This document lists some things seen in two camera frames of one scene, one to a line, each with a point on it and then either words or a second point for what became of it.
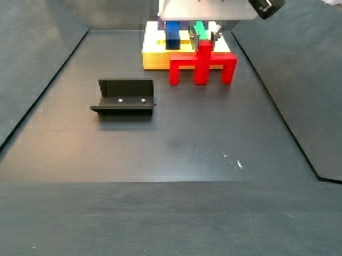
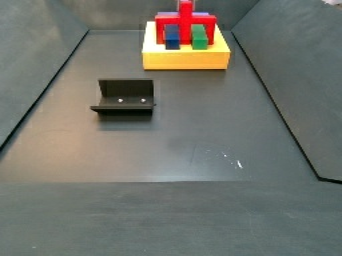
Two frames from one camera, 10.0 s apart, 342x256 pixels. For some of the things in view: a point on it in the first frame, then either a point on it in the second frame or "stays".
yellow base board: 156,55 stays
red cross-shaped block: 202,60 → 186,19
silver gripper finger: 215,36 → 194,5
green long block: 202,31 stays
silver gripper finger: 194,39 → 178,5
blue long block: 172,34 stays
